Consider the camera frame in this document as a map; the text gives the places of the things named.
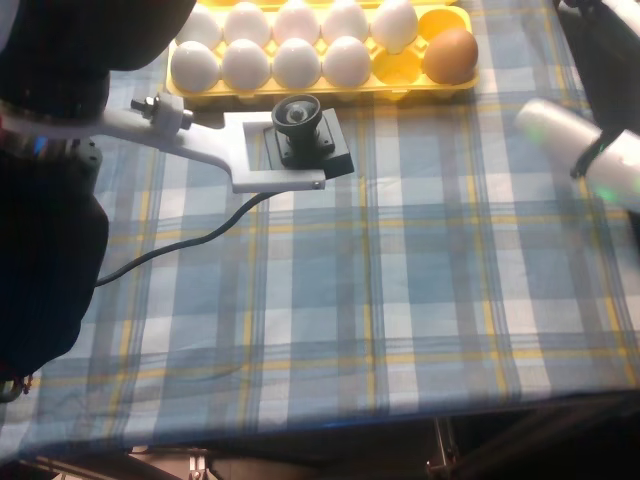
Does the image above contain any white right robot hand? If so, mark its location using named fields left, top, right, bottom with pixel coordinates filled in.
left=514, top=0, right=640, bottom=214

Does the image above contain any yellowish brown egg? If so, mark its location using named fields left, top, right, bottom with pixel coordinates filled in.
left=423, top=28, right=479, bottom=85

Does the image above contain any yellow plastic egg carton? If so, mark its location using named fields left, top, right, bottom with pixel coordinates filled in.
left=164, top=0, right=480, bottom=105

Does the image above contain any blue plaid tablecloth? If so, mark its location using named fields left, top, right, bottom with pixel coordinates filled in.
left=0, top=0, right=640, bottom=459

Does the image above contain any black robot body housing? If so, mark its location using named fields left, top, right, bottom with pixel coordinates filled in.
left=0, top=0, right=197, bottom=404

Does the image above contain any black camera module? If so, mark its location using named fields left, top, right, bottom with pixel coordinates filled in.
left=263, top=93, right=355, bottom=179

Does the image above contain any metal table frame leg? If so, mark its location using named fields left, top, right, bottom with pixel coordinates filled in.
left=188, top=448, right=209, bottom=480
left=426, top=415, right=462, bottom=480

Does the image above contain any white camera mounting bracket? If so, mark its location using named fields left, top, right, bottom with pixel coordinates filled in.
left=0, top=92, right=327, bottom=195

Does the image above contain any black camera cable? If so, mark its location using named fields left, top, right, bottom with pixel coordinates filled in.
left=94, top=191, right=271, bottom=289

